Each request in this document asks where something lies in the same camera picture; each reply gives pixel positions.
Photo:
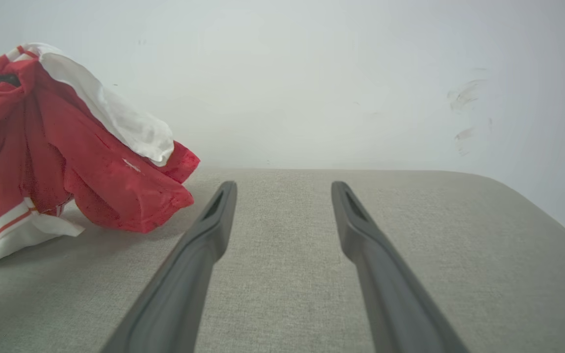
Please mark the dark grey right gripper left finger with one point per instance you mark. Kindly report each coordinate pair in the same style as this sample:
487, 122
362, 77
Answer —
184, 274

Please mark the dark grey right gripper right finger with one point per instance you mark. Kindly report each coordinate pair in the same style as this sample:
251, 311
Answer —
390, 284

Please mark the red and white basketball jersey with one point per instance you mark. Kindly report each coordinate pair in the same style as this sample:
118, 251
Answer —
91, 171

